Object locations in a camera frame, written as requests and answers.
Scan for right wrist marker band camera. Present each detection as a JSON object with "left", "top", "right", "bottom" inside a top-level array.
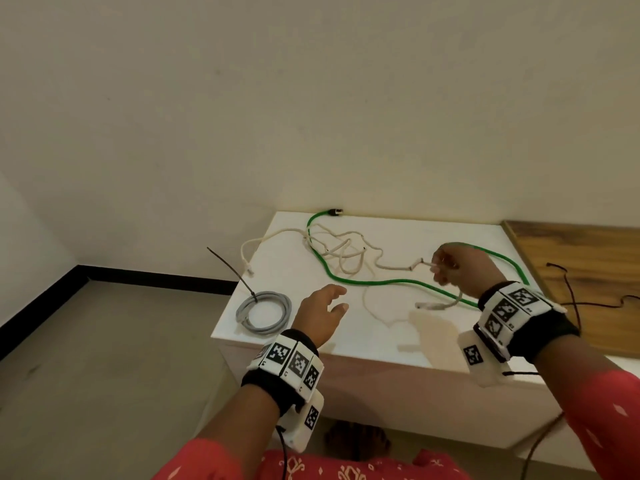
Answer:
[{"left": 457, "top": 280, "right": 582, "bottom": 389}]

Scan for grey coiled cable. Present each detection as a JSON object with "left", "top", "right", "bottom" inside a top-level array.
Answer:
[{"left": 234, "top": 291, "right": 293, "bottom": 336}]

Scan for person's left hand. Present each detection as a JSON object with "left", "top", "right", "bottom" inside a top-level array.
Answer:
[{"left": 290, "top": 284, "right": 350, "bottom": 348}]

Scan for wrist marker band camera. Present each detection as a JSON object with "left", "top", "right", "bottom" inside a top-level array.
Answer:
[
  {"left": 457, "top": 280, "right": 582, "bottom": 389},
  {"left": 241, "top": 328, "right": 326, "bottom": 454}
]

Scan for beige network cable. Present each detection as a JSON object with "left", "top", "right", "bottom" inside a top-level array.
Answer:
[{"left": 239, "top": 224, "right": 466, "bottom": 311}]

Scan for person's right hand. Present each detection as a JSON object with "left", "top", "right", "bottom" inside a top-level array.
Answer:
[{"left": 430, "top": 243, "right": 507, "bottom": 299}]

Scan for black left wrist camera cable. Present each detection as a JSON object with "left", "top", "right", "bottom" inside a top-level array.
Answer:
[{"left": 275, "top": 425, "right": 290, "bottom": 480}]

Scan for black cable tie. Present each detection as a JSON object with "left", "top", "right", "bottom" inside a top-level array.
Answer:
[{"left": 206, "top": 247, "right": 259, "bottom": 302}]

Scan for thin cream cord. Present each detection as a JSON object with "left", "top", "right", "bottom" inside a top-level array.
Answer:
[{"left": 361, "top": 284, "right": 418, "bottom": 327}]

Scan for person's red patterned garment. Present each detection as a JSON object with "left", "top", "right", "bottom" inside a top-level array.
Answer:
[{"left": 151, "top": 369, "right": 640, "bottom": 480}]

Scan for person's left forearm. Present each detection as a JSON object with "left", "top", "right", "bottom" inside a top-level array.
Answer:
[{"left": 192, "top": 384, "right": 282, "bottom": 463}]

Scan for left wrist marker band camera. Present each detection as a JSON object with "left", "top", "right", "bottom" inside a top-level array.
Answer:
[{"left": 241, "top": 328, "right": 326, "bottom": 454}]

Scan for person's right forearm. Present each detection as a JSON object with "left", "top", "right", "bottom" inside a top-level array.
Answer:
[{"left": 531, "top": 334, "right": 623, "bottom": 398}]

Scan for black baseboard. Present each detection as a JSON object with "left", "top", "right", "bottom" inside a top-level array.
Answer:
[{"left": 0, "top": 264, "right": 239, "bottom": 362}]

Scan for thin black cable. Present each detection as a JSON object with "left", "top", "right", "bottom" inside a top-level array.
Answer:
[{"left": 545, "top": 263, "right": 640, "bottom": 331}]

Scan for white box table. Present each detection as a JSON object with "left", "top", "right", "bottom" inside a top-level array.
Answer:
[{"left": 210, "top": 211, "right": 640, "bottom": 473}]

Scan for green network cable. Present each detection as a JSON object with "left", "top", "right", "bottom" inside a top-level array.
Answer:
[{"left": 305, "top": 208, "right": 531, "bottom": 310}]

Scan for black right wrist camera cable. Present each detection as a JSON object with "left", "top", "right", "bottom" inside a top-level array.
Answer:
[{"left": 501, "top": 370, "right": 567, "bottom": 480}]

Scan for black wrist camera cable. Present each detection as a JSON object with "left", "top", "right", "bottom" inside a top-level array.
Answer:
[
  {"left": 501, "top": 370, "right": 567, "bottom": 480},
  {"left": 275, "top": 425, "right": 290, "bottom": 480}
]

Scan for brown wooden board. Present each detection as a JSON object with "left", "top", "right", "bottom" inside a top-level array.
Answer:
[{"left": 501, "top": 220, "right": 640, "bottom": 359}]

